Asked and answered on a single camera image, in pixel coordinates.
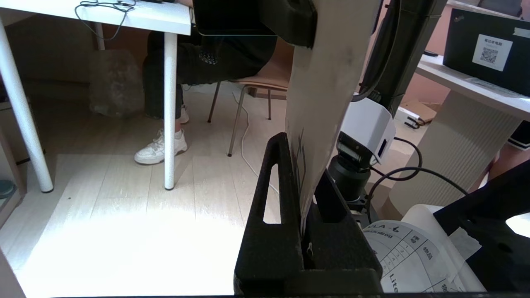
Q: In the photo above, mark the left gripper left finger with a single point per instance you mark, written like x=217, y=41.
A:
x=269, y=256

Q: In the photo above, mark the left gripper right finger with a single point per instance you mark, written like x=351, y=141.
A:
x=339, y=248

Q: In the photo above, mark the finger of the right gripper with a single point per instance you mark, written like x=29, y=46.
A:
x=296, y=20

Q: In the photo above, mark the do not disturb door hanger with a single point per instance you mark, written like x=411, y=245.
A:
x=327, y=103

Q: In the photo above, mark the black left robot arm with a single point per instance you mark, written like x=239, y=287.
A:
x=488, y=231

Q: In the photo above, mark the wooden chair metal legs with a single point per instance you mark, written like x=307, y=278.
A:
x=265, y=78

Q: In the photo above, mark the paper label sheet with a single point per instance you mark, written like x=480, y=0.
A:
x=414, y=248

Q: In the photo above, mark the seated person dark clothes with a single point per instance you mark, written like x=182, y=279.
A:
x=215, y=58

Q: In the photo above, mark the white sneaker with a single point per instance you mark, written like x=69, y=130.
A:
x=184, y=116
x=159, y=149

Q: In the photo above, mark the white table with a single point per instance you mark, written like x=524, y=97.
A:
x=145, y=18

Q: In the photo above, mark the white ribbed counter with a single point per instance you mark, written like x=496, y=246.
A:
x=455, y=145

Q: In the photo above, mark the black laptop with sticker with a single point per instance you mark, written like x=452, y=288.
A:
x=463, y=41

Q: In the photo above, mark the grey brown bag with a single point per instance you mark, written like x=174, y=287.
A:
x=116, y=82

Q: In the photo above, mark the person in striped shorts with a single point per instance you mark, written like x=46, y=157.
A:
x=511, y=161

